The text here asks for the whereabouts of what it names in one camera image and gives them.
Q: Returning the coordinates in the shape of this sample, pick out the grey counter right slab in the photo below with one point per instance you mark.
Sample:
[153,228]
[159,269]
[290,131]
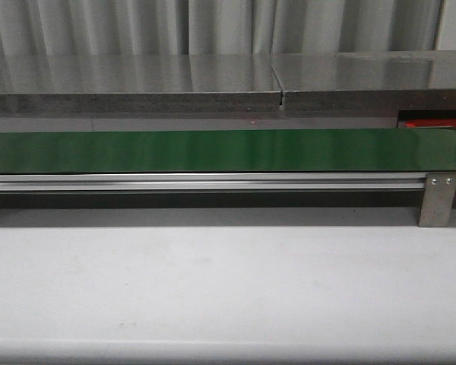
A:
[367,81]

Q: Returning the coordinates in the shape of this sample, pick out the grey curtain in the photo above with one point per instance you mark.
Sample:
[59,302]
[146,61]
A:
[215,27]

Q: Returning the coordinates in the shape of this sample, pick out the green conveyor belt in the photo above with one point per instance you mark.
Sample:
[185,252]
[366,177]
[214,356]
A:
[273,150]

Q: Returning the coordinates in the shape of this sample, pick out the red plastic tray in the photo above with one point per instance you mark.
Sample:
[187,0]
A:
[430,123]

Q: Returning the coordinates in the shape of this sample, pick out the grey counter left slab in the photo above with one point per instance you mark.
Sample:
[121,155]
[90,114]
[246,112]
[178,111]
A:
[137,84]

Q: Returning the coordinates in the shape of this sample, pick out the steel conveyor support bracket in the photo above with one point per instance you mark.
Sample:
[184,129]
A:
[439,192]

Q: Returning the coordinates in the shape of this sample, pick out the aluminium conveyor side rail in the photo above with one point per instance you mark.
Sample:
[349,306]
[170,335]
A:
[132,182]

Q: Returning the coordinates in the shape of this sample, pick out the grey counter slab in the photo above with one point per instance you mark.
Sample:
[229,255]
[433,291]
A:
[367,81]
[137,84]

